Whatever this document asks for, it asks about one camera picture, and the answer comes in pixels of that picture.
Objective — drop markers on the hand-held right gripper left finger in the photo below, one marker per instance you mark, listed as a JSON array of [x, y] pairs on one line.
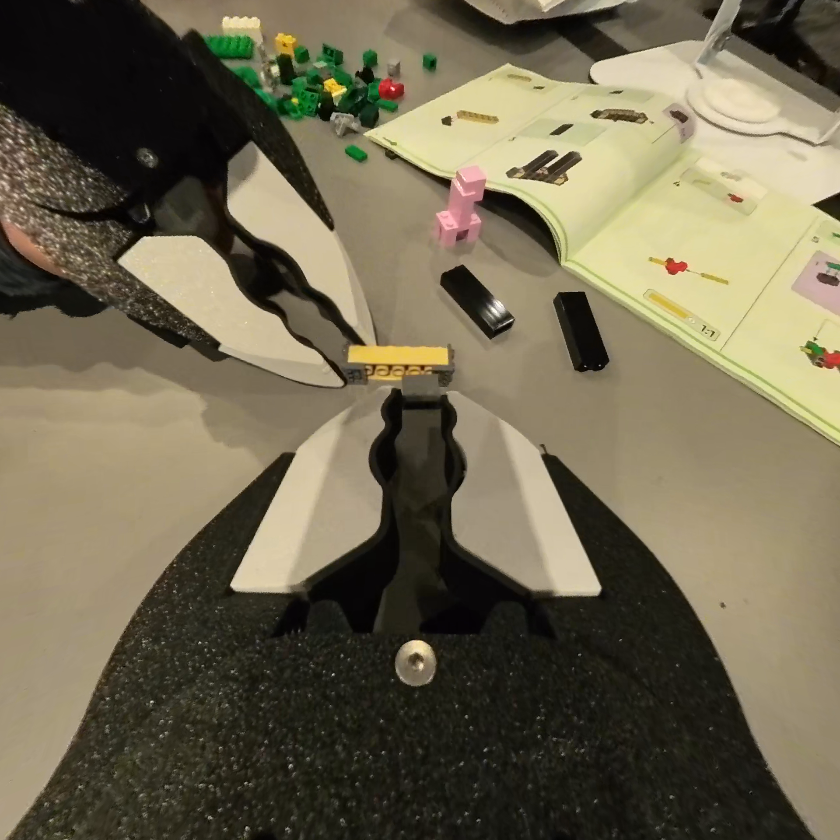
[[328, 512]]

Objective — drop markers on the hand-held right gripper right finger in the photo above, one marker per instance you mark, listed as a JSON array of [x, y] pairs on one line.
[[512, 525]]

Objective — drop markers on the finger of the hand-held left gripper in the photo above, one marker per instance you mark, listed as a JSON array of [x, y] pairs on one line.
[[197, 282], [328, 275]]

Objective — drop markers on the yellow brick assembly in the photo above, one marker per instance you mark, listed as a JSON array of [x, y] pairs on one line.
[[394, 354]]

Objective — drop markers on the dark grey plate brick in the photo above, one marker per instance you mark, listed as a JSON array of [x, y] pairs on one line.
[[420, 386]]

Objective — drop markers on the person's left forearm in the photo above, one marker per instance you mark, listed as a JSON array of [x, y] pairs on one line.
[[39, 289]]

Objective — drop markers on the pink brick pig figure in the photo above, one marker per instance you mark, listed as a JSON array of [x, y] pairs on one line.
[[459, 210]]

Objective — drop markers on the black long brick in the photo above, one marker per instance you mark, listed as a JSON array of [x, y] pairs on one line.
[[478, 302], [581, 331]]

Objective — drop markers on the pile of small toy bricks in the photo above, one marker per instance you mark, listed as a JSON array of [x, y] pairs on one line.
[[308, 92]]

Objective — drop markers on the white crumpled paper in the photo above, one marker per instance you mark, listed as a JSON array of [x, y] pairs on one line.
[[525, 8]]

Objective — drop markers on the green instruction booklet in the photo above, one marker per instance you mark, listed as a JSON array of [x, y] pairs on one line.
[[722, 226]]

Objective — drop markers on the white flat stand base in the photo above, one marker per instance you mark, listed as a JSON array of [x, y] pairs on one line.
[[643, 65]]

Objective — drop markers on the clear acrylic stand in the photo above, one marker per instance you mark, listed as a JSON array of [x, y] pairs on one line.
[[722, 39]]

